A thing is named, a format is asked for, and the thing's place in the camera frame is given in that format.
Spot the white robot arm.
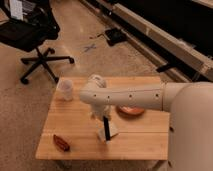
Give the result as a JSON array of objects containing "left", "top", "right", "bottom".
[{"left": 80, "top": 75, "right": 213, "bottom": 171}]

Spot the white sponge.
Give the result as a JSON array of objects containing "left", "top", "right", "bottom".
[{"left": 97, "top": 121, "right": 119, "bottom": 141}]

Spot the orange bowl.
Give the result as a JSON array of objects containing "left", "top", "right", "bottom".
[{"left": 117, "top": 106, "right": 145, "bottom": 116}]

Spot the wooden table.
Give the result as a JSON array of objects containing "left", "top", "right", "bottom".
[{"left": 36, "top": 77, "right": 169, "bottom": 161}]

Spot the translucent plastic cup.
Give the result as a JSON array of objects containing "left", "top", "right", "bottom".
[{"left": 57, "top": 80, "right": 73, "bottom": 101}]

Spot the red chili pepper toy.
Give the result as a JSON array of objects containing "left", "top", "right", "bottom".
[{"left": 53, "top": 135, "right": 70, "bottom": 151}]

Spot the black bag on floor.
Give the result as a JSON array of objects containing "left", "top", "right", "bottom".
[{"left": 105, "top": 28, "right": 127, "bottom": 46}]

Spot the black office chair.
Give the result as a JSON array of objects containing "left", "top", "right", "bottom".
[{"left": 0, "top": 0, "right": 75, "bottom": 84}]

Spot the long grey bench rail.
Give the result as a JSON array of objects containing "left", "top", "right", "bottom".
[{"left": 80, "top": 0, "right": 213, "bottom": 82}]

